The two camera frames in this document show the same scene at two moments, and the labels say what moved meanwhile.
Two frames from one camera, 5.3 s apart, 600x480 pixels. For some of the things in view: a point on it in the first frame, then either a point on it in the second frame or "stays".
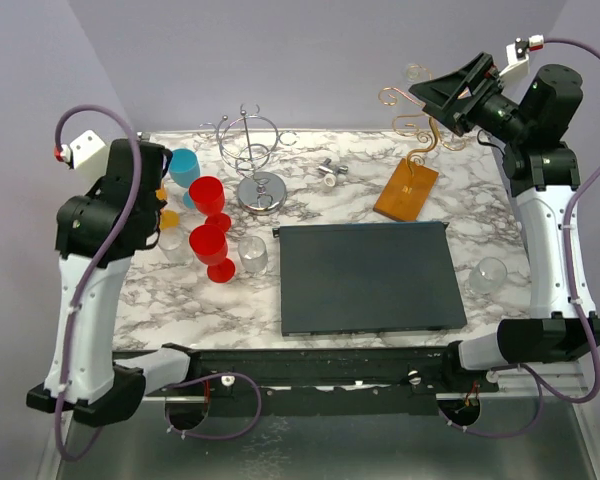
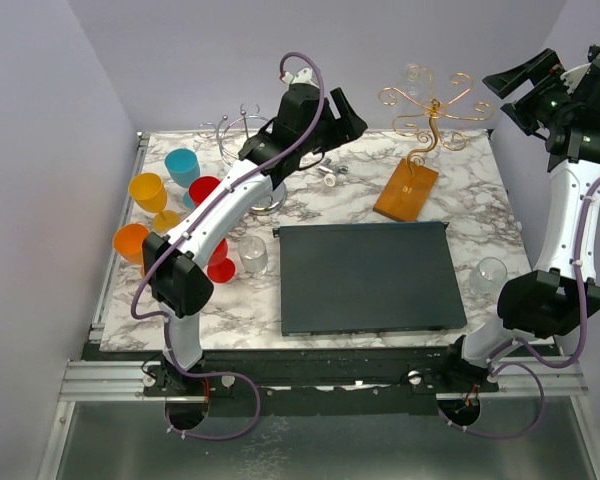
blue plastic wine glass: x=184 y=168 stays
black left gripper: x=161 y=204 → x=346 y=128
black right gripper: x=443 y=92 → x=545 y=68
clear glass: x=413 y=74 stays
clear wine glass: x=488 y=275 stays
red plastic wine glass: x=209 y=245 stays
